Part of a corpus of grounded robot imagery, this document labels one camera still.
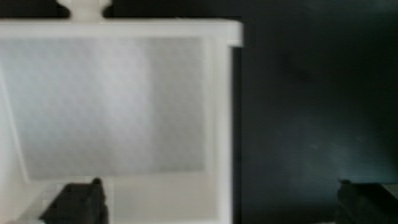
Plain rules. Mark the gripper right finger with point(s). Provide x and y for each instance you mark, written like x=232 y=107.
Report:
x=367 y=203

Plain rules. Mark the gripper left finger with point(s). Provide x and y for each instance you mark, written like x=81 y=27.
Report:
x=79 y=205

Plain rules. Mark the white front drawer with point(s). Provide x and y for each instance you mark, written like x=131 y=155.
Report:
x=116 y=113

